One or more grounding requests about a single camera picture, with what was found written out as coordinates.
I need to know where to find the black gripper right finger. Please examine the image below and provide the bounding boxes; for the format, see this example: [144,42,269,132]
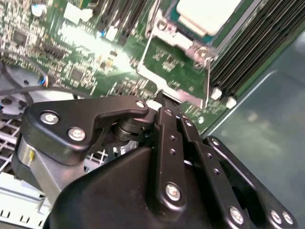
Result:
[173,102,300,229]

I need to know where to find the metal wire locking lever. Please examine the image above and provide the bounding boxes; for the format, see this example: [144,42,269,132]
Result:
[145,0,161,33]

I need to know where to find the silver CPU with green edge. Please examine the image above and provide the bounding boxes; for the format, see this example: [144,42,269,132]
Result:
[166,0,243,40]

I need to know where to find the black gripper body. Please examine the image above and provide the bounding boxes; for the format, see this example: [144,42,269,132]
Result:
[44,146,229,229]

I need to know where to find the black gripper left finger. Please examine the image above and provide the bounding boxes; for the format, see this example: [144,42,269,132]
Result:
[20,92,189,214]

